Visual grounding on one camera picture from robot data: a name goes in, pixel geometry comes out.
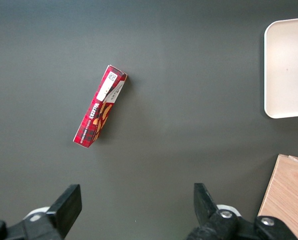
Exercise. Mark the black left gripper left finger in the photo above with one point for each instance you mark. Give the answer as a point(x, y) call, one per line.
point(64, 210)

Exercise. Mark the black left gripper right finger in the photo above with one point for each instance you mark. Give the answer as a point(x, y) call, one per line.
point(208, 220)

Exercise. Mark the cream plastic tray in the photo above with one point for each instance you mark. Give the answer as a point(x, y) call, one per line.
point(288, 70)

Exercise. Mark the wooden drawer cabinet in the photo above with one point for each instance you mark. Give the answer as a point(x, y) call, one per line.
point(288, 195)

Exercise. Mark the red tartan cookie box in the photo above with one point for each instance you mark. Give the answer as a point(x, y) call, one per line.
point(101, 107)

